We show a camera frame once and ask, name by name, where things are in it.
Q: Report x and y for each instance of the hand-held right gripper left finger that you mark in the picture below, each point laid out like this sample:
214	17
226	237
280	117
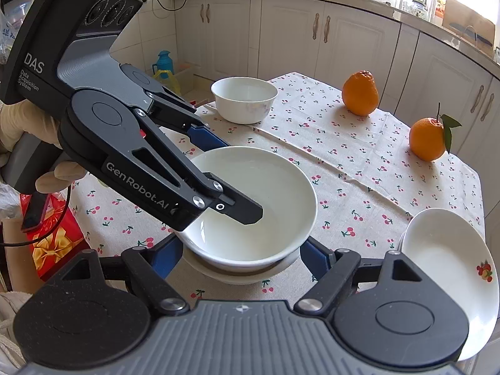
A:
168	250

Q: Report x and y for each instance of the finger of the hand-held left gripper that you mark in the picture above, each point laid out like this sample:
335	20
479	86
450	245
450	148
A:
207	138
238	207

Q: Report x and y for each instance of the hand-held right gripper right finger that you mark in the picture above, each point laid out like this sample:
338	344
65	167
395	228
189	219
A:
317	258

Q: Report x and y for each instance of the white ceramic bowl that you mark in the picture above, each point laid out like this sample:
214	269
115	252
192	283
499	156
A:
242	105
273	187
242	277

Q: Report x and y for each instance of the person's left hand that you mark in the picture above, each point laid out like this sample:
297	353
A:
31	121

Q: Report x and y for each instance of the clear plastic bag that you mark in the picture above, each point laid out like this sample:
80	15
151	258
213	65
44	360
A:
11	19

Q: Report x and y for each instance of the yellow plastic bag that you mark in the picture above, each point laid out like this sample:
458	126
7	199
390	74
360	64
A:
168	80

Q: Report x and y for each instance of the blue thermos jug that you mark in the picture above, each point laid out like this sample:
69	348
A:
164	64

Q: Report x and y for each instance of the cherry print tablecloth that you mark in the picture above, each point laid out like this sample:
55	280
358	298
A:
351	172

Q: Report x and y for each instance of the red gift bag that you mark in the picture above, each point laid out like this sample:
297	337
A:
54	242

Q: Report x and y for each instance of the white kitchen base cabinets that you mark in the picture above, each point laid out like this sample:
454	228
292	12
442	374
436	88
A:
289	35

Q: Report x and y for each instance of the bumpy orange without leaf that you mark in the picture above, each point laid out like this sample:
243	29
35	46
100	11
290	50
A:
361	93

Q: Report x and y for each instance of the orange with green leaf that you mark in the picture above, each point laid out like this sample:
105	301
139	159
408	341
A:
427	140

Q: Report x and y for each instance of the person's white fleece clothing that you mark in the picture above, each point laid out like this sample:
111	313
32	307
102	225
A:
11	328

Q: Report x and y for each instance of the wooden cutting board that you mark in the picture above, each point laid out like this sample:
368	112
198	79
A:
468	19

